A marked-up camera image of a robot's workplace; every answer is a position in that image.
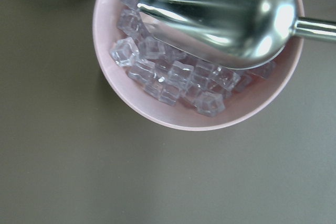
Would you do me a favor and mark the pink bowl with ice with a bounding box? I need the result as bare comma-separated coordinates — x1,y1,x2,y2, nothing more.
92,0,303,131

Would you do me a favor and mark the metal scoop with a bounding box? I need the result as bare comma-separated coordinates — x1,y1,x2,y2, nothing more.
138,0,335,70

